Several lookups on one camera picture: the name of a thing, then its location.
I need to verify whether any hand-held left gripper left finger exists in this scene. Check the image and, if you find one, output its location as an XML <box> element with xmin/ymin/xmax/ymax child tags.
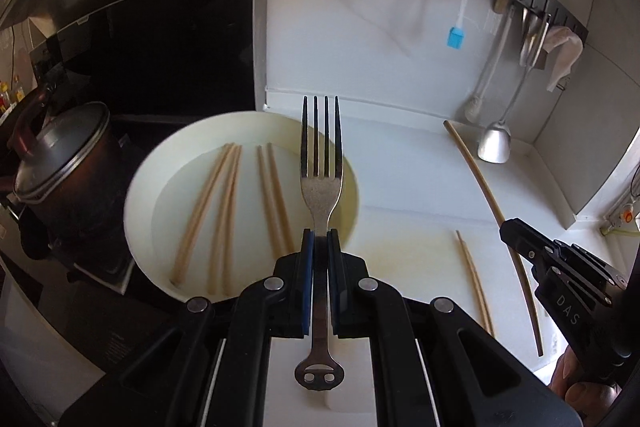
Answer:
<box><xmin>60</xmin><ymin>229</ymin><xmax>317</xmax><ymax>427</ymax></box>

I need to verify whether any white cutting board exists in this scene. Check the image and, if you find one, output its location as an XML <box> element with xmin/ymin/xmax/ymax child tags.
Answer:
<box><xmin>265</xmin><ymin>206</ymin><xmax>568</xmax><ymax>427</ymax></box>

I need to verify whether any cream round bowl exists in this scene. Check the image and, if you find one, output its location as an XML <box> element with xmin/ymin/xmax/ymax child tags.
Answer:
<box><xmin>123</xmin><ymin>111</ymin><xmax>361</xmax><ymax>300</ymax></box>

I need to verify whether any white rag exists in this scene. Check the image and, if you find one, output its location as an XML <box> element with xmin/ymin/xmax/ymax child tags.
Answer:
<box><xmin>544</xmin><ymin>27</ymin><xmax>585</xmax><ymax>93</ymax></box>

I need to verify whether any wall power outlet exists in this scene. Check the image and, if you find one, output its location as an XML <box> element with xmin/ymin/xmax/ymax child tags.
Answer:
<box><xmin>599</xmin><ymin>201</ymin><xmax>640</xmax><ymax>236</ymax></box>

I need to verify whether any blue silicone basting brush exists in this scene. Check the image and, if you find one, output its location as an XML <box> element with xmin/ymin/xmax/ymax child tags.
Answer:
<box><xmin>446</xmin><ymin>0</ymin><xmax>476</xmax><ymax>50</ymax></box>

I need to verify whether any metal fork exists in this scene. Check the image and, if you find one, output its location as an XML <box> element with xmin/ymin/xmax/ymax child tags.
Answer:
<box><xmin>293</xmin><ymin>95</ymin><xmax>346</xmax><ymax>393</ymax></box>

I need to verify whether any metal serving spoon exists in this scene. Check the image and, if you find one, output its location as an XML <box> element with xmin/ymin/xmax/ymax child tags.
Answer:
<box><xmin>519</xmin><ymin>0</ymin><xmax>557</xmax><ymax>68</ymax></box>

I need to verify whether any metal ladle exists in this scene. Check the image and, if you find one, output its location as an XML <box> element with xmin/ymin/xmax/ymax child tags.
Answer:
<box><xmin>476</xmin><ymin>57</ymin><xmax>531</xmax><ymax>164</ymax></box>

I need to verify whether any metal pot lid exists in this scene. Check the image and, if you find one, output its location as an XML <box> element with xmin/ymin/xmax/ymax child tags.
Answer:
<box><xmin>7</xmin><ymin>82</ymin><xmax>112</xmax><ymax>204</ymax></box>

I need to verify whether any person's right hand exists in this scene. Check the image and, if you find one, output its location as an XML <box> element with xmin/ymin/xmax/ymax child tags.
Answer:
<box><xmin>549</xmin><ymin>346</ymin><xmax>618</xmax><ymax>427</ymax></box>

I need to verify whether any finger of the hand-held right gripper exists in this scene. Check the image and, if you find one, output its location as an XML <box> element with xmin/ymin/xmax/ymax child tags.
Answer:
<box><xmin>499</xmin><ymin>231</ymin><xmax>544</xmax><ymax>279</ymax></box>
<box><xmin>504</xmin><ymin>217</ymin><xmax>559</xmax><ymax>254</ymax></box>

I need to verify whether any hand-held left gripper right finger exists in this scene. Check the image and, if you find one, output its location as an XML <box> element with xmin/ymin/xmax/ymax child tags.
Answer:
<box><xmin>327</xmin><ymin>229</ymin><xmax>586</xmax><ymax>427</ymax></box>

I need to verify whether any brown cooking pot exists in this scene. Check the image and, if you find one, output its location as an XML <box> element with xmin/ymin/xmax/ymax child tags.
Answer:
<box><xmin>12</xmin><ymin>102</ymin><xmax>132</xmax><ymax>269</ymax></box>

